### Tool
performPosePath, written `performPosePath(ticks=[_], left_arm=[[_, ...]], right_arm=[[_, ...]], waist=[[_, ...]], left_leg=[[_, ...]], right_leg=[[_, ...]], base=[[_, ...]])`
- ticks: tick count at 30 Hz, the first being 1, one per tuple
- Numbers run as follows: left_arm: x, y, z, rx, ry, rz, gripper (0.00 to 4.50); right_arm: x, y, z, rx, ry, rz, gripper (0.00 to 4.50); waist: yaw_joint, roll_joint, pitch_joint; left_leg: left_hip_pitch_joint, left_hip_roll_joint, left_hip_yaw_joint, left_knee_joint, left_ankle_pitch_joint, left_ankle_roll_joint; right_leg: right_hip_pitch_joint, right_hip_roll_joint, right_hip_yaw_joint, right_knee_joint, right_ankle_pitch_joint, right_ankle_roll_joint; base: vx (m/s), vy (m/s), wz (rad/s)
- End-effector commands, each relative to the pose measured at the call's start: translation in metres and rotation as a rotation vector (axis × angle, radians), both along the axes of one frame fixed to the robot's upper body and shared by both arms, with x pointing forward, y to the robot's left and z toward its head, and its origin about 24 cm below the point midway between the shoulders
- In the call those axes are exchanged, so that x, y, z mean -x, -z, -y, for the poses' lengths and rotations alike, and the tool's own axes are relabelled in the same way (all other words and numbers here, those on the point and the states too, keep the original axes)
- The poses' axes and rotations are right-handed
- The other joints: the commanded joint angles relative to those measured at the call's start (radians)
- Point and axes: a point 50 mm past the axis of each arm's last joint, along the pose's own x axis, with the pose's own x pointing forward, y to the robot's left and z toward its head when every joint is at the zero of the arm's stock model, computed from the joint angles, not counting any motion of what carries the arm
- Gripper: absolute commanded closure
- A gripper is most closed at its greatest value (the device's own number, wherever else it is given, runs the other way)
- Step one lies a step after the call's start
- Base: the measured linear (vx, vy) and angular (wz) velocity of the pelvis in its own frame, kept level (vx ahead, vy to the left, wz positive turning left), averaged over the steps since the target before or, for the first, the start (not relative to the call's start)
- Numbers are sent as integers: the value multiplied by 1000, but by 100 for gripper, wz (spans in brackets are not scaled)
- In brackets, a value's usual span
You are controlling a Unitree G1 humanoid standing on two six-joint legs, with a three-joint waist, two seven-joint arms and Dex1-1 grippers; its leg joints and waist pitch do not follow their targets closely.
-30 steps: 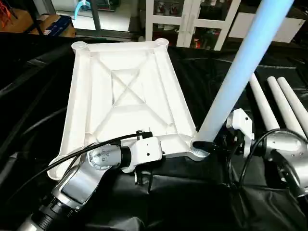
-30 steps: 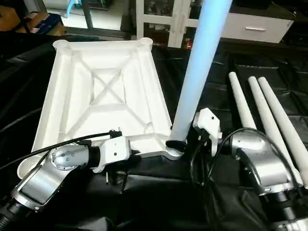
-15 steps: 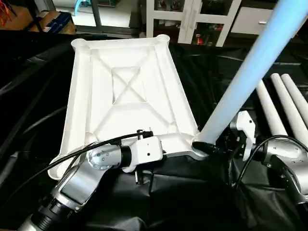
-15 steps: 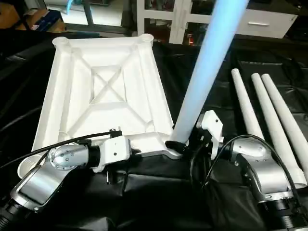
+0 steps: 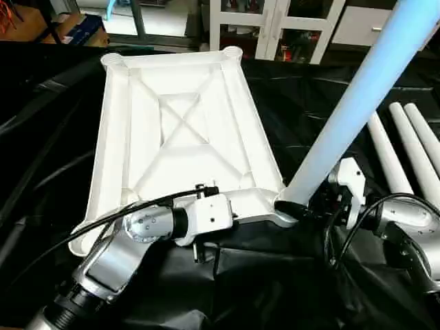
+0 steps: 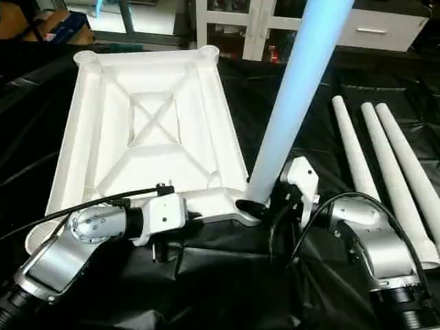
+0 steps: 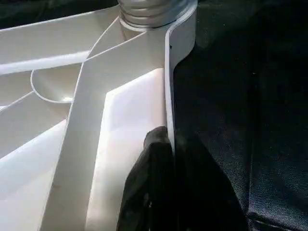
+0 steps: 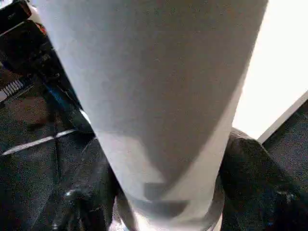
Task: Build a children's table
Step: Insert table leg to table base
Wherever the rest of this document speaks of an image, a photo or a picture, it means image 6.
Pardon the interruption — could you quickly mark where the white plastic table leg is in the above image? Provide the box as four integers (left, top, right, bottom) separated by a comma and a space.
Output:
244, 0, 355, 207
375, 103, 440, 246
361, 102, 440, 270
332, 96, 383, 204

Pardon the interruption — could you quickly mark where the white drawer unit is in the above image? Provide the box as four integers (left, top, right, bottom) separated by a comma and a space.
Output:
338, 8, 430, 53

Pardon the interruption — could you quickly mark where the black work mat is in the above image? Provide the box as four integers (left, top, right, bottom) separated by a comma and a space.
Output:
0, 38, 440, 330

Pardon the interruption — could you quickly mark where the white glass door cabinet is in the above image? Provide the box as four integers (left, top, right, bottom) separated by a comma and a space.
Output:
196, 0, 307, 63

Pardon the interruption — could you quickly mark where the turquoise plastic stool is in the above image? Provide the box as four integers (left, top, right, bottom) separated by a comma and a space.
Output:
93, 0, 111, 18

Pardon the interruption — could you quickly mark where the blue box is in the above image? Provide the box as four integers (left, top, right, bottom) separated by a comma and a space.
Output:
45, 12, 91, 45

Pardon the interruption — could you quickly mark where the white plastic table top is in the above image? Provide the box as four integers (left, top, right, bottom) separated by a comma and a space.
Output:
26, 45, 267, 256

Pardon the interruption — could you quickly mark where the grey metal pole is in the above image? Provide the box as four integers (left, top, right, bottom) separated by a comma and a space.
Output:
118, 0, 136, 36

